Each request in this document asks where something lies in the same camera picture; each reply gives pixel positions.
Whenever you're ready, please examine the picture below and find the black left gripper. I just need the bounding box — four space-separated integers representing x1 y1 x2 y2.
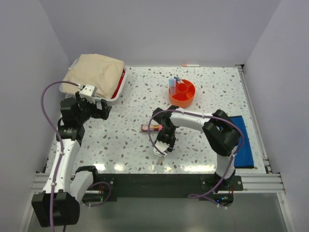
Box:
76 92 111 124

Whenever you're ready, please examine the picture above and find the peach tip white marker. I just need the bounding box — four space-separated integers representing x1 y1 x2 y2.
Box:
182 64 200 67

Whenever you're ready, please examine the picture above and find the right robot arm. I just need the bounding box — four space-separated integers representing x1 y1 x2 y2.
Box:
148 105 245 190

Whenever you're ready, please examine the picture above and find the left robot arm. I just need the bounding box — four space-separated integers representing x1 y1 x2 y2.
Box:
31 97 111 229

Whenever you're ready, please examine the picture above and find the red white tray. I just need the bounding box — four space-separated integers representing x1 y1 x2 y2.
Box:
95 66 127 105

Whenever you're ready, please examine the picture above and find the pink cap clear tube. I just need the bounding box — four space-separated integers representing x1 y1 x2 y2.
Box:
140 124 163 133

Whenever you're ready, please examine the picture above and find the small beige eraser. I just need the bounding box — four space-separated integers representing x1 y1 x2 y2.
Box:
157 157 164 165

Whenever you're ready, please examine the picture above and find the beige cloth bag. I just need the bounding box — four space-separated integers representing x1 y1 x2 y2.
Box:
63 54 124 99

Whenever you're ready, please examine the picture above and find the orange round organizer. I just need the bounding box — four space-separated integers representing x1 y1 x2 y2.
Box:
169 79 196 108

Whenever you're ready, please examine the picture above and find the blue cloth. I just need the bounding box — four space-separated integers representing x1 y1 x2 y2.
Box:
226 115 255 169

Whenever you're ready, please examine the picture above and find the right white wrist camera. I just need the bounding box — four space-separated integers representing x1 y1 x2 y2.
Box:
153 141 169 157

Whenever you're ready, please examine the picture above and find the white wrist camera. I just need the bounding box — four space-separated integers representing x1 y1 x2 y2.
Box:
153 141 169 157
79 85 97 98

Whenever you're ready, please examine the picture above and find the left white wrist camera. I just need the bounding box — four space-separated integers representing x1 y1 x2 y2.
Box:
79 85 97 98

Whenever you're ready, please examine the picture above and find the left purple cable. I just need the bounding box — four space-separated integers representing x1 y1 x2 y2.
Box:
41 81 83 232

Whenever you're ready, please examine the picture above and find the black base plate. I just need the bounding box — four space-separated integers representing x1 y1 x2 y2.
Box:
71 173 242 203

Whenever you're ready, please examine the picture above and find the aluminium frame rail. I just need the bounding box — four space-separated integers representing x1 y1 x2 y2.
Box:
18 63 290 232

